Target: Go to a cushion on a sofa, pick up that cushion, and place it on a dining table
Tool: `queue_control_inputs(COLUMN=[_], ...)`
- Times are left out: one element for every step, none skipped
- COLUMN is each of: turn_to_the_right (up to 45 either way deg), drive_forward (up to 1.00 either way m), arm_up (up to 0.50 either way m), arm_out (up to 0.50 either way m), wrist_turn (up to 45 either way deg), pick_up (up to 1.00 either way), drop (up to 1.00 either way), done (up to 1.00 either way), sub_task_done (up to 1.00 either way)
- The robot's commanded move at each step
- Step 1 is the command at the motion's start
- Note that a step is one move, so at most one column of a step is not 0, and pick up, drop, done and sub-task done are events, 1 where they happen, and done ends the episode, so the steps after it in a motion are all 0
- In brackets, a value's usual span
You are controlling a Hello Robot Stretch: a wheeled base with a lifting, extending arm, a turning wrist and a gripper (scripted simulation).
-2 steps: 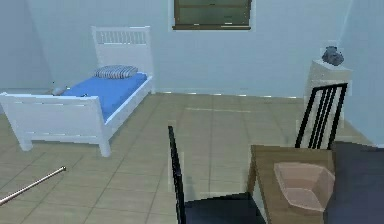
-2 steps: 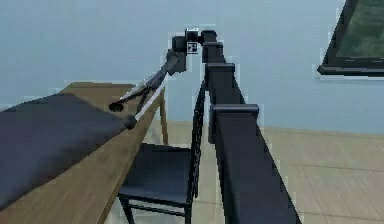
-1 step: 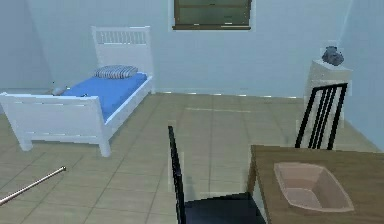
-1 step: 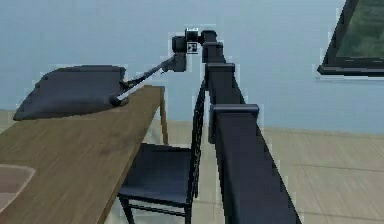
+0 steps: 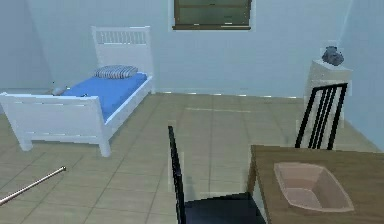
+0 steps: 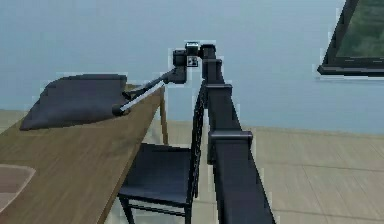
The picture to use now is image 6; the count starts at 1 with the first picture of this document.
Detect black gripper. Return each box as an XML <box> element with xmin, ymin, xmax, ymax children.
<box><xmin>111</xmin><ymin>48</ymin><xmax>188</xmax><ymax>117</ymax></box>

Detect dark grey cushion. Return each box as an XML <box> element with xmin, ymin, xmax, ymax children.
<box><xmin>19</xmin><ymin>73</ymin><xmax>130</xmax><ymax>132</ymax></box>

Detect black dining chair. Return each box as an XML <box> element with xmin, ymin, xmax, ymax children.
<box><xmin>117</xmin><ymin>79</ymin><xmax>208</xmax><ymax>224</ymax></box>

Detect brown wooden dining table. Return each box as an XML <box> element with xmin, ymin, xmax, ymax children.
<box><xmin>0</xmin><ymin>83</ymin><xmax>170</xmax><ymax>224</ymax></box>

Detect beige round plate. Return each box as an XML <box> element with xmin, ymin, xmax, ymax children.
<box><xmin>0</xmin><ymin>163</ymin><xmax>37</xmax><ymax>213</ymax></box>

